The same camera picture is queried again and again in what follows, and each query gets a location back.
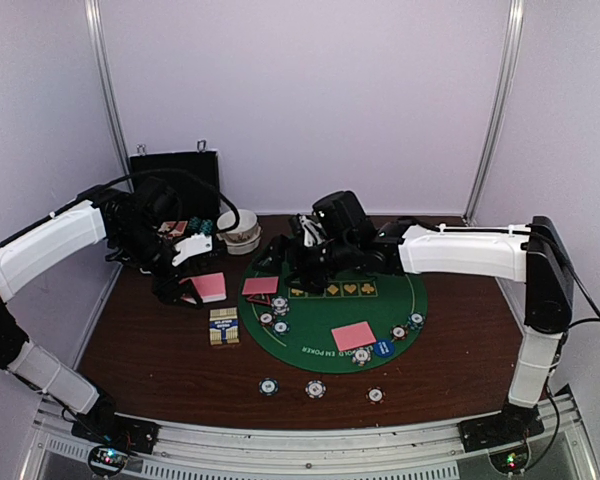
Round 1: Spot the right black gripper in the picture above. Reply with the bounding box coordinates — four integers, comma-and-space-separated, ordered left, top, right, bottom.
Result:
253, 234, 357, 294

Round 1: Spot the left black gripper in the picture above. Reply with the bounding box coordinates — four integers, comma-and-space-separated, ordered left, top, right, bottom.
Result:
113, 221, 203, 308

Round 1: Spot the card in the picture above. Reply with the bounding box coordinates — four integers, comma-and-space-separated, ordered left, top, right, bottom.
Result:
241, 276, 279, 296
331, 321, 376, 352

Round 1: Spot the red triangular all-in button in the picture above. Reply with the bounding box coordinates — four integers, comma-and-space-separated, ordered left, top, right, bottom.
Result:
245, 294, 271, 306

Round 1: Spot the red playing card deck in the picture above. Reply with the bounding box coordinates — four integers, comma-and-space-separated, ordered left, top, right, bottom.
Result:
183, 272, 227, 303

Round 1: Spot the teal poker chip stack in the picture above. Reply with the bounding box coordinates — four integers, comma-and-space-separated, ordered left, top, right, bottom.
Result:
258, 378, 279, 396

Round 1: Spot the blue white poker chip stack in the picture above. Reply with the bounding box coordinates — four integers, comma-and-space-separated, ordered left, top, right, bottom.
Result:
305, 380, 327, 399

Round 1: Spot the blue small blind button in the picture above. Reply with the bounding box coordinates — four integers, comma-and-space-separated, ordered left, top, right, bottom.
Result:
373, 339, 396, 358

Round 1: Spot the brown poker chip stack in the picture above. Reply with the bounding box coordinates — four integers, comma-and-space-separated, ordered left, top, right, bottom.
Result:
366, 387, 385, 404

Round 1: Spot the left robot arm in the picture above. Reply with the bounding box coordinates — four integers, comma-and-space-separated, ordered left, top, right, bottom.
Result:
0, 178, 210, 444

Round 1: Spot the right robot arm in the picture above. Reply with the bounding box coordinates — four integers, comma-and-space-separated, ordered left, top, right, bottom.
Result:
254, 208, 576, 442

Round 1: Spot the white scalloped ceramic dish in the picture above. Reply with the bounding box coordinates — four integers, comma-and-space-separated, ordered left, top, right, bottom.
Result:
216, 225, 262, 256

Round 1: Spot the card deck in case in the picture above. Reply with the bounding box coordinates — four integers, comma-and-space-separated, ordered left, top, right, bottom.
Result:
158, 221, 188, 237

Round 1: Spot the white ceramic bowl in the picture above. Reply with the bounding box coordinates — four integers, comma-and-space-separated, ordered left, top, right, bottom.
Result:
216, 209, 258, 242

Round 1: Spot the teal chip row in case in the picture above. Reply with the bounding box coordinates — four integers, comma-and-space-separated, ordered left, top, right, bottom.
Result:
187, 217, 214, 236

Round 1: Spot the black poker chip case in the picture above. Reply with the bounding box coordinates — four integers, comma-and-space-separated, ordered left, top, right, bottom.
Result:
128, 150, 220, 220

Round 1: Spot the gold striped card box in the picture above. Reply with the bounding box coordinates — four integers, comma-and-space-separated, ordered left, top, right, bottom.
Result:
209, 307, 240, 346

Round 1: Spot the green round poker mat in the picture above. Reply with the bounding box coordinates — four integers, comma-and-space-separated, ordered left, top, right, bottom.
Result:
238, 271, 428, 374

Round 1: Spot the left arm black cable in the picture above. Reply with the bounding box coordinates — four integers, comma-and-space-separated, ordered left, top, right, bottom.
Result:
114, 169, 244, 236

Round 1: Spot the front aluminium rail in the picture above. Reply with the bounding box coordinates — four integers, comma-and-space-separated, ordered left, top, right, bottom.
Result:
17, 384, 599, 480

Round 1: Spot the left aluminium frame post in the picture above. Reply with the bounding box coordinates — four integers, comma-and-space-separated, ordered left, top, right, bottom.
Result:
84, 0, 131, 174

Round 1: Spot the aluminium frame post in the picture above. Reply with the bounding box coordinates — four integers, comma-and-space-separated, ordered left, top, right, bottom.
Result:
84, 0, 131, 174
463, 0, 525, 225

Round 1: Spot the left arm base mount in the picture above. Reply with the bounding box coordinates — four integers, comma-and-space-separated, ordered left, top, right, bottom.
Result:
71, 416, 160, 454

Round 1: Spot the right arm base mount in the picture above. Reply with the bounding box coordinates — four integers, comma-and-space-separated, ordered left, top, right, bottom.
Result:
458, 413, 545, 453

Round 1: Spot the right aluminium frame post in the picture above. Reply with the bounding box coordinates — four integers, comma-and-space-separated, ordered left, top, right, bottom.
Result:
463, 0, 525, 225

